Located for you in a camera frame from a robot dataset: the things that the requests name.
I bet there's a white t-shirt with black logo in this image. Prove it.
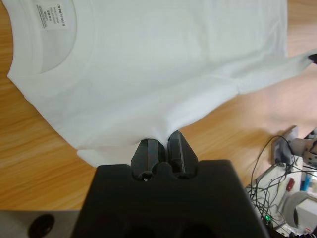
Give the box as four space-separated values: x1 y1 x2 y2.
6 0 317 168

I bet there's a small red tool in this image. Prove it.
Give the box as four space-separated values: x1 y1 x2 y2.
285 178 296 192

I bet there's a grey curved headset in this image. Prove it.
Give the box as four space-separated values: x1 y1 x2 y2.
277 190 310 228

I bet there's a small blue object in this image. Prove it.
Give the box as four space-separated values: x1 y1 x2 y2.
302 174 312 191

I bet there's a long looping black cable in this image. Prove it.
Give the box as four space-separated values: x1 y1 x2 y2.
250 135 295 216

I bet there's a tangled black cable bundle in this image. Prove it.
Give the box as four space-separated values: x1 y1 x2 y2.
247 168 317 231

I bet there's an arm grey base plate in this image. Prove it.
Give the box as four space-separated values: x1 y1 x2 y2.
271 125 299 167

